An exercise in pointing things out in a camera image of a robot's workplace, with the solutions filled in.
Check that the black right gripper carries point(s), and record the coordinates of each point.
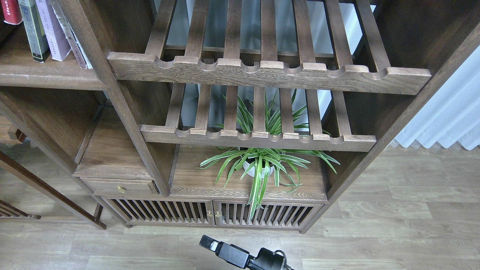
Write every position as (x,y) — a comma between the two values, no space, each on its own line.
(265,260)

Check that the worn white standing book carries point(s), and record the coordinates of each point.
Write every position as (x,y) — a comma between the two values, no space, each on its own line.
(75,45)

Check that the green and black book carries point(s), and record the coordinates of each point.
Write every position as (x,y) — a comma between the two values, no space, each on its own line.
(34,30)

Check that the red cover book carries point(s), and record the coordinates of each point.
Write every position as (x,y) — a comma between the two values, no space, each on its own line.
(11,12)

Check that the dark wooden bookshelf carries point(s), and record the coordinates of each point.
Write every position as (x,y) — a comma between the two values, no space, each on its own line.
(347,76)

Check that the green spider plant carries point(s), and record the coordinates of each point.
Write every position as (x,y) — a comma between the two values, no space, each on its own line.
(263,161)

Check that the pale purple book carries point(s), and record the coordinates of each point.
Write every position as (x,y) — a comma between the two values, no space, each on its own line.
(58,44)

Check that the white curtain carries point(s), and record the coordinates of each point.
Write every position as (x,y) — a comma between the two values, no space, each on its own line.
(452,115)

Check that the wooden chair frame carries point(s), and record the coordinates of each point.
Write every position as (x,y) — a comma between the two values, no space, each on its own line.
(11,213)

